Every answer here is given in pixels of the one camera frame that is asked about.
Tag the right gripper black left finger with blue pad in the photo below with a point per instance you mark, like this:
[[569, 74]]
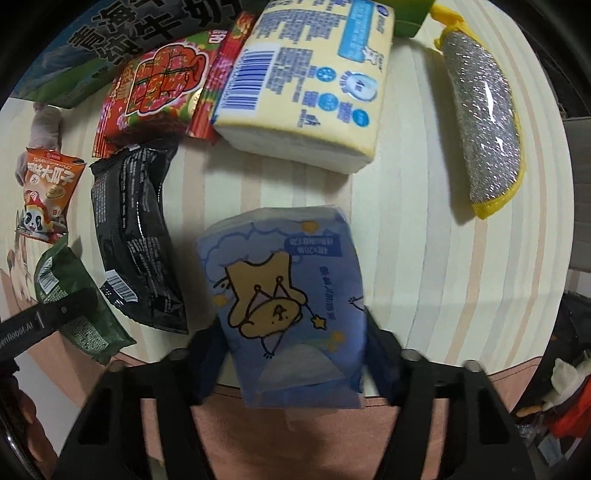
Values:
[[107, 439]]

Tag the green snack packet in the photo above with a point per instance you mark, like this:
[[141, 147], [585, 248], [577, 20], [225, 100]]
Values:
[[90, 326]]

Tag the black snack packet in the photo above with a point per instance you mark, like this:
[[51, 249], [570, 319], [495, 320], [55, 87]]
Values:
[[134, 243]]

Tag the orange panda snack packet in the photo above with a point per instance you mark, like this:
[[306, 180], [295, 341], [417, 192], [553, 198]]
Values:
[[49, 182]]

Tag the blue bear tissue pack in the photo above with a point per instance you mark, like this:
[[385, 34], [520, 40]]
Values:
[[287, 287]]

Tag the silver yellow scrubbing sponge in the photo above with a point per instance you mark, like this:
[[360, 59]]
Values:
[[487, 115]]

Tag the yellow tissue pack blue print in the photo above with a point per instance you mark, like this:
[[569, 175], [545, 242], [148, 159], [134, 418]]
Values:
[[309, 84]]

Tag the grey plush toy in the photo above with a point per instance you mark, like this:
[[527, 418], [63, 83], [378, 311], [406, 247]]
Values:
[[45, 131]]

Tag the blue green milk carton box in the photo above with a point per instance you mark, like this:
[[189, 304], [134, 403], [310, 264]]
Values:
[[86, 55]]

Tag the red snack packet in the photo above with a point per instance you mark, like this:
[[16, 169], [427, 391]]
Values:
[[171, 90]]

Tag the grey chair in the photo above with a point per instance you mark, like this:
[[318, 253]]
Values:
[[578, 133]]

